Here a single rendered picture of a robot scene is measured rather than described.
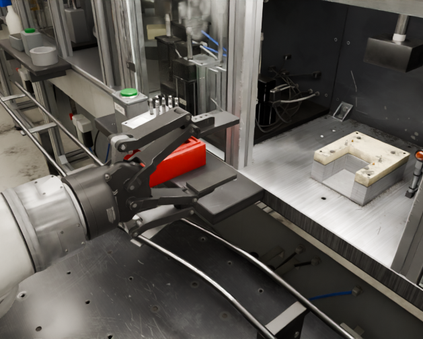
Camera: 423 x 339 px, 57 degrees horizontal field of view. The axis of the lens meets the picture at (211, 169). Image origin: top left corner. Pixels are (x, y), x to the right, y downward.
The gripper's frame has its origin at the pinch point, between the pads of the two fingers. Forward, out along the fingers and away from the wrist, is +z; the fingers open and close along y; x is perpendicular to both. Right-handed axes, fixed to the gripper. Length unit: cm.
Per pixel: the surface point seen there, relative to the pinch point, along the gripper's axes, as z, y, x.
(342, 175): 37.4, -20.9, 2.1
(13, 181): -1, -112, 198
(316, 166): 31.9, -17.9, 5.4
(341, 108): 64, -19, 22
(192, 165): 13.6, -20.0, 25.0
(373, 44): 39.4, 7.1, 2.8
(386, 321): 38, -52, -16
